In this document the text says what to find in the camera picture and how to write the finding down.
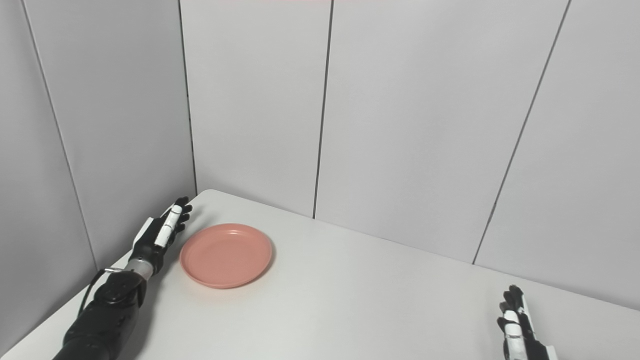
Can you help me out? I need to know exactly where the pink round plate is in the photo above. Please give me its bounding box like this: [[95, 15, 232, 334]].
[[179, 223, 273, 290]]

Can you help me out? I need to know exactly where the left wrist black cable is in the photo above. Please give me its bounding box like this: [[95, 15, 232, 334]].
[[77, 267, 126, 318]]

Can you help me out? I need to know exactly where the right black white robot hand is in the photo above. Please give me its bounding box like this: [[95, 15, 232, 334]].
[[496, 285, 560, 360]]

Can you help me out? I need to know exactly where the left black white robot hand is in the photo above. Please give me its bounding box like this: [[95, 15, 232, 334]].
[[127, 196, 193, 275]]

